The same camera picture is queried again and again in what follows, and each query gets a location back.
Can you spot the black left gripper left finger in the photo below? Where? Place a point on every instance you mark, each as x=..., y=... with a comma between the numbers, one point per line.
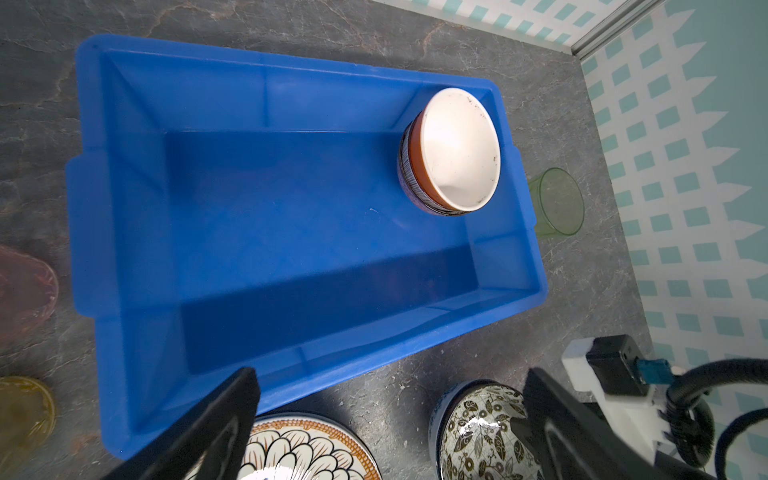
x=212, y=435

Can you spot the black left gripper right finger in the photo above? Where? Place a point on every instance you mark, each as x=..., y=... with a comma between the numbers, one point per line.
x=571, y=442

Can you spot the orange white ceramic bowl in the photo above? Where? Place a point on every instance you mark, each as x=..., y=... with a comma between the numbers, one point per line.
x=455, y=151

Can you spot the blue plastic bin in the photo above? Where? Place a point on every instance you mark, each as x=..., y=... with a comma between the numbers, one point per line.
x=233, y=208

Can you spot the brown floral pattern plate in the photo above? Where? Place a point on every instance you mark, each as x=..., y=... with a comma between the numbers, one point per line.
x=305, y=446

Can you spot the yellow transparent plastic cup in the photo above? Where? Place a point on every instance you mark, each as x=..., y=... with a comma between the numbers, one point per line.
x=28, y=418

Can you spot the green transparent plastic cup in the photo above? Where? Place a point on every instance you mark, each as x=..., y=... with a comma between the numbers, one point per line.
x=558, y=204

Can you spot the red transparent plastic cup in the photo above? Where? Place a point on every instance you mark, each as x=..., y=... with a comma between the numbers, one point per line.
x=29, y=293

